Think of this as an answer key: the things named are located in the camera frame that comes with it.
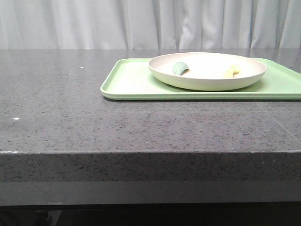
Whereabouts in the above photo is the beige round plate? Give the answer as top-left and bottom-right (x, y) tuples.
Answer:
(149, 52), (267, 91)

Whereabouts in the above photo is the green plastic spoon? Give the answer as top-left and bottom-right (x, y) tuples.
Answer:
(172, 62), (189, 75)

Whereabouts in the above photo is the white curtain backdrop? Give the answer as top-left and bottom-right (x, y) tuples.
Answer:
(0, 0), (301, 49)

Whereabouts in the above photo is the yellow plastic fork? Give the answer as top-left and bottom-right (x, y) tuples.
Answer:
(223, 65), (240, 78)

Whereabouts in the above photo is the light green serving tray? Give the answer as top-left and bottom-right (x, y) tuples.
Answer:
(100, 58), (301, 101)

